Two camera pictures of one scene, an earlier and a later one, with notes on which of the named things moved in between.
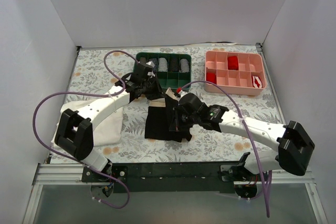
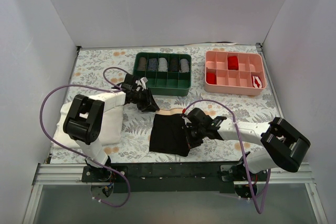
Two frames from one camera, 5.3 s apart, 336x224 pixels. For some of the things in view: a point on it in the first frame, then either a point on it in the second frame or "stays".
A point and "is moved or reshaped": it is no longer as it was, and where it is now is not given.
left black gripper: x=151 y=87 to x=144 y=99
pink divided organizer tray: x=237 y=73 stays
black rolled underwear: x=174 y=65 stays
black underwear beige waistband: x=163 y=120 is moved or reshaped
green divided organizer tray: x=173 y=71 stays
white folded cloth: x=106 y=132 stays
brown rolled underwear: x=143 y=60 stays
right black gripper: x=173 y=113 to x=191 y=135
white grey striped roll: x=163 y=65 stays
